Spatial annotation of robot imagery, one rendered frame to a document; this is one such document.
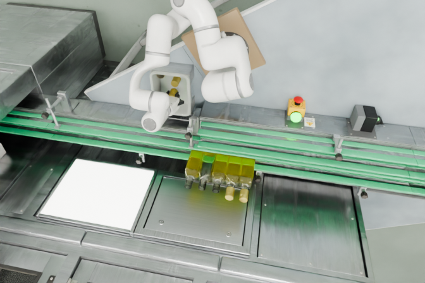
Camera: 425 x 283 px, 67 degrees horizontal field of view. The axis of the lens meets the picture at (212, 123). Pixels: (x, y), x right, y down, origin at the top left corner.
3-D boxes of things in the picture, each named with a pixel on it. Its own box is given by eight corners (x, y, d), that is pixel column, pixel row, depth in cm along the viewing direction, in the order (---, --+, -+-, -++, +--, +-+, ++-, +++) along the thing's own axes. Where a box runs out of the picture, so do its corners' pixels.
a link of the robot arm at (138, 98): (172, 54, 114) (167, 111, 119) (138, 48, 115) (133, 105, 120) (166, 54, 106) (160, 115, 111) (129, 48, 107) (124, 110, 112)
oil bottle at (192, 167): (195, 146, 153) (184, 181, 137) (195, 137, 149) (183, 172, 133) (206, 147, 152) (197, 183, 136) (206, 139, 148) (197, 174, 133)
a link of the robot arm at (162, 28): (187, 57, 104) (199, 57, 118) (195, -13, 99) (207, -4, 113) (141, 50, 107) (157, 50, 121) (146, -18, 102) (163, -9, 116)
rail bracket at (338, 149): (329, 137, 135) (332, 160, 125) (334, 124, 130) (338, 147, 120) (339, 138, 134) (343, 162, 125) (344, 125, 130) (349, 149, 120)
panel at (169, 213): (76, 160, 161) (36, 219, 136) (74, 156, 159) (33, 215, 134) (256, 188, 150) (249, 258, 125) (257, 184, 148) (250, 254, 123)
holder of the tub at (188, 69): (161, 108, 159) (156, 119, 153) (155, 60, 141) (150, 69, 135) (195, 113, 157) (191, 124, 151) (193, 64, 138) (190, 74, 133)
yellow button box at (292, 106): (286, 109, 145) (286, 120, 140) (289, 96, 140) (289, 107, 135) (301, 111, 144) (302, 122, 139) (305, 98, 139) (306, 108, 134)
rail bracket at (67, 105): (71, 104, 163) (46, 134, 147) (61, 76, 152) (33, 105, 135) (80, 105, 163) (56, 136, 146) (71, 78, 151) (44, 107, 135)
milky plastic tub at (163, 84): (159, 101, 155) (153, 112, 149) (155, 60, 140) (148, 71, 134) (195, 105, 153) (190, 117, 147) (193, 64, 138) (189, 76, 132)
